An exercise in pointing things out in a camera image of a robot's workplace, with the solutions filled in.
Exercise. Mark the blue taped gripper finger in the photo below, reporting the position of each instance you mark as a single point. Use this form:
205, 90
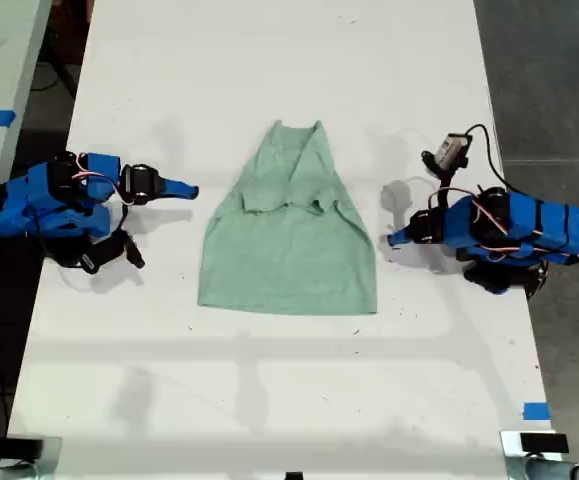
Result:
402, 242
176, 195
179, 187
401, 234

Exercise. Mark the pale green T-shirt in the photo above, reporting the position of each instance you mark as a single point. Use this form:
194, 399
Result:
289, 265

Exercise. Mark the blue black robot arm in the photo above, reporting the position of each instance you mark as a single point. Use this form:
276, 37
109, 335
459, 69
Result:
539, 225
39, 205

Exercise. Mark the square blue tape piece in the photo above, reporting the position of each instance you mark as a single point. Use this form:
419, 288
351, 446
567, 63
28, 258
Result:
536, 411

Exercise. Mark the small black box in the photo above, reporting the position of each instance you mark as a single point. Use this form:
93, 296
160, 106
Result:
19, 447
544, 443

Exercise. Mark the small black table clip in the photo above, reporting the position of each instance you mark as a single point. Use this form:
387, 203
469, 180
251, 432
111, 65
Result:
294, 475

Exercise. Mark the black camera stalk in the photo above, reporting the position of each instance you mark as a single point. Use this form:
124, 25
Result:
116, 242
446, 182

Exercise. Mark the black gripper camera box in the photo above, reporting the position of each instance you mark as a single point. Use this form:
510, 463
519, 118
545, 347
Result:
94, 260
451, 150

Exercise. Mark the metal table clamp bracket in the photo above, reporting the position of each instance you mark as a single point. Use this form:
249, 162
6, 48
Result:
511, 462
51, 460

